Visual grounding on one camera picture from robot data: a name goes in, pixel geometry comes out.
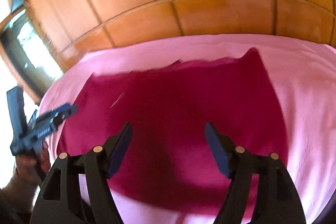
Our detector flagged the wooden framed doorway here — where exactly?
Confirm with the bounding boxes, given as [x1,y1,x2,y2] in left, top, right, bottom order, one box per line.
[1,0,64,104]

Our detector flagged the left forearm brown sleeve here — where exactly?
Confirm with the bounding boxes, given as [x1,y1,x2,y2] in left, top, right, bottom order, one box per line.
[1,169,38,223]

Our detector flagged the maroon red garment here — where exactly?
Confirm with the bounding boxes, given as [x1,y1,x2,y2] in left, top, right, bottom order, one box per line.
[57,48,288,215]

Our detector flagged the pink bed sheet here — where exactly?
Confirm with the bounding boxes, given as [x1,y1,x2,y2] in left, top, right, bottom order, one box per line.
[40,34,335,223]

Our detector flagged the person's left hand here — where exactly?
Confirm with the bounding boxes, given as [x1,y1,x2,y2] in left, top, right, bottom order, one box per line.
[15,141,51,185]

